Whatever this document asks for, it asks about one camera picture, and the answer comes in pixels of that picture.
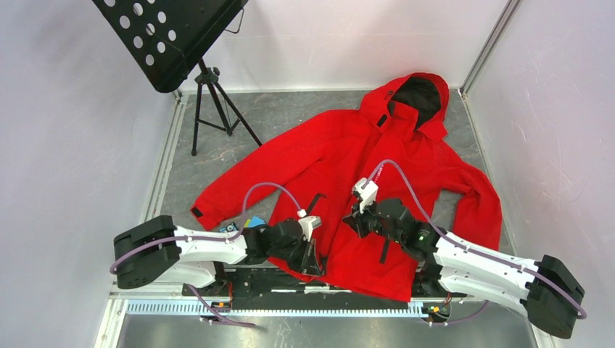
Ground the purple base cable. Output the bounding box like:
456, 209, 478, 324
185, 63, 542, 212
184, 283, 258, 329

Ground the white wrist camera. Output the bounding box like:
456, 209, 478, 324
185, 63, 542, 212
352, 178, 379, 213
297, 209, 322, 241

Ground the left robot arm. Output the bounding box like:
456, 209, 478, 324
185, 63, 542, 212
110, 215, 325, 296

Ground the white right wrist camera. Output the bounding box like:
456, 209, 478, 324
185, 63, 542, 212
352, 178, 379, 213

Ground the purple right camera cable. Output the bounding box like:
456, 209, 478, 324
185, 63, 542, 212
365, 159, 588, 320

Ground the black music stand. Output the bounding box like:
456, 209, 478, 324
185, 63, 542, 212
93, 0, 262, 155

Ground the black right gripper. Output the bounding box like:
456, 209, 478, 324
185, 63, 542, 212
342, 196, 403, 245

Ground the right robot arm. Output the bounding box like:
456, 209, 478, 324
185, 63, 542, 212
342, 198, 585, 339

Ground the purple camera cable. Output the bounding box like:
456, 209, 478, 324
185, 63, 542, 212
109, 182, 306, 276
365, 159, 588, 320

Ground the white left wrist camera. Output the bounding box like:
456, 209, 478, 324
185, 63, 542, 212
297, 209, 322, 241

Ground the blue toy brick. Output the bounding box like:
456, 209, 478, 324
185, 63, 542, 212
247, 216, 266, 228

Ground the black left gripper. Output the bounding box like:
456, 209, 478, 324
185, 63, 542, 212
269, 235, 321, 277

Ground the red hooded jacket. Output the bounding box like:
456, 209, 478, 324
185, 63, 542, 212
190, 72, 503, 303

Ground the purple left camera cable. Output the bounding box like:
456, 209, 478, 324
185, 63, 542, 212
109, 182, 306, 276

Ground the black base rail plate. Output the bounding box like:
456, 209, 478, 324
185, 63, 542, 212
182, 267, 453, 311

